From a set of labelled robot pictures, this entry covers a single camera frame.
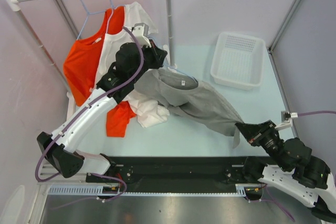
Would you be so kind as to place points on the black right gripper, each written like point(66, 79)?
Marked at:
point(254, 133)

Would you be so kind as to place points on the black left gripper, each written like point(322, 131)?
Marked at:
point(157, 54)

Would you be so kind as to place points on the blue wire hanger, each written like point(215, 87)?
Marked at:
point(175, 70)

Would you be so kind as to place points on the grey t shirt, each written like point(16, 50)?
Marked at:
point(192, 99)

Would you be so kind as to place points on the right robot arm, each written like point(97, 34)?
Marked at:
point(303, 176)

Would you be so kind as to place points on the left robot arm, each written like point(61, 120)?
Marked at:
point(60, 148)

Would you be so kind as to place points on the orange t shirt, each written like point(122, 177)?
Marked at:
point(81, 65)

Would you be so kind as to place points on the blue hanger under orange shirt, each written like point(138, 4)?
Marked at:
point(88, 14)

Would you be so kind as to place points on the white plastic basket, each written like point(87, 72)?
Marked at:
point(238, 61)

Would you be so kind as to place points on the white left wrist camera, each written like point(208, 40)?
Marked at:
point(140, 33)

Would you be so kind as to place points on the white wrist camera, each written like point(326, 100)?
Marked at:
point(286, 120)
point(140, 33)

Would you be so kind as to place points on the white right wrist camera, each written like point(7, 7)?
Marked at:
point(286, 120)

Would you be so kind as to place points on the grey slotted cable duct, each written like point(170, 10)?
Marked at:
point(109, 191)

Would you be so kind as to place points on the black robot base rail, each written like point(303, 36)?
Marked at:
point(178, 175)

